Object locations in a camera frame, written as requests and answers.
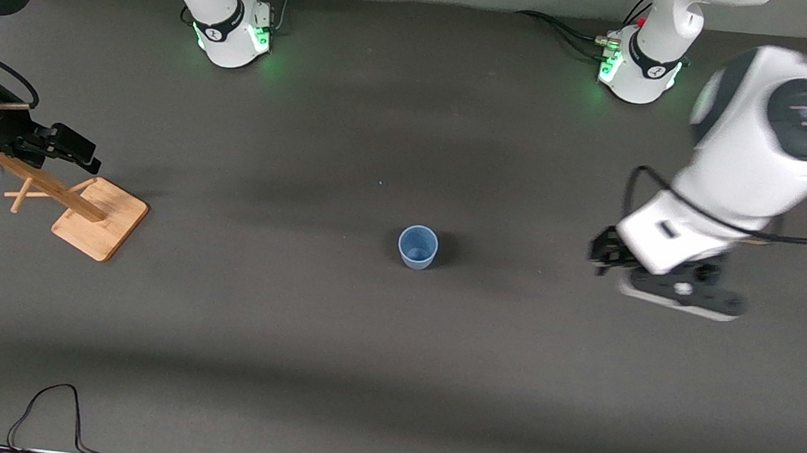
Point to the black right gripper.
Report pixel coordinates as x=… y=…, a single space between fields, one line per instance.
x=1 y=125

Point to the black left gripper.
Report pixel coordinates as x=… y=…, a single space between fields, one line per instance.
x=606 y=251

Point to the light blue plastic cup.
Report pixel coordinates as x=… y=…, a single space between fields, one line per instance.
x=418 y=247

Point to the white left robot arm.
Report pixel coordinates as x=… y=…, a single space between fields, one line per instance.
x=745 y=159

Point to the wooden mug tree stand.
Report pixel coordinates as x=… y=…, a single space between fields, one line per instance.
x=100 y=218

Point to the dark grey table mat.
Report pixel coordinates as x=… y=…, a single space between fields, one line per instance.
x=435 y=352

